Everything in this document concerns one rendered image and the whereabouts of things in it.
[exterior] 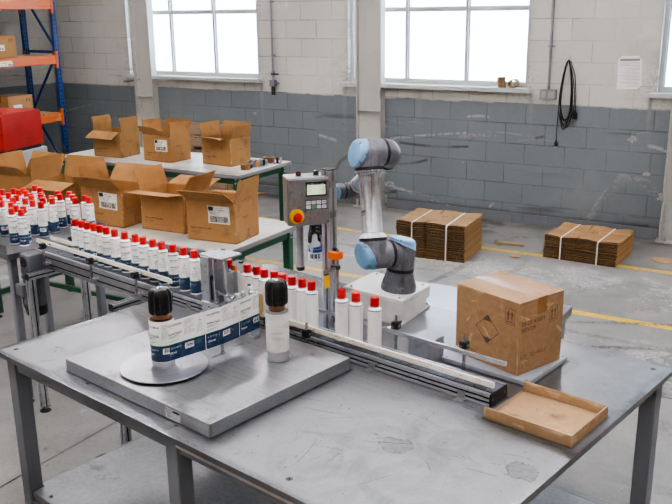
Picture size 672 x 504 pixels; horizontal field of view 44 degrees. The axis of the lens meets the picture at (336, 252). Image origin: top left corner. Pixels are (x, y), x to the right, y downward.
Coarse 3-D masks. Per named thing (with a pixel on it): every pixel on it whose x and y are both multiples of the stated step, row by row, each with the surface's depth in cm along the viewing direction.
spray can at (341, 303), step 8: (344, 288) 316; (344, 296) 315; (336, 304) 316; (344, 304) 315; (336, 312) 317; (344, 312) 316; (336, 320) 318; (344, 320) 317; (336, 328) 318; (344, 328) 318
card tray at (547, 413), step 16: (528, 384) 286; (512, 400) 280; (528, 400) 280; (544, 400) 280; (560, 400) 279; (576, 400) 275; (496, 416) 266; (512, 416) 262; (528, 416) 269; (544, 416) 269; (560, 416) 269; (576, 416) 269; (592, 416) 268; (528, 432) 259; (544, 432) 255; (560, 432) 251; (576, 432) 251
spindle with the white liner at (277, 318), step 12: (276, 288) 294; (276, 300) 295; (276, 312) 297; (288, 312) 300; (276, 324) 297; (288, 324) 301; (276, 336) 299; (288, 336) 302; (276, 348) 300; (288, 348) 303; (276, 360) 301
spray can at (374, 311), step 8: (376, 296) 307; (376, 304) 306; (368, 312) 307; (376, 312) 305; (368, 320) 308; (376, 320) 306; (368, 328) 308; (376, 328) 307; (368, 336) 309; (376, 336) 308; (376, 344) 309
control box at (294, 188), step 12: (288, 180) 321; (300, 180) 322; (312, 180) 323; (324, 180) 324; (288, 192) 323; (300, 192) 323; (288, 204) 324; (300, 204) 325; (288, 216) 326; (312, 216) 327; (324, 216) 328
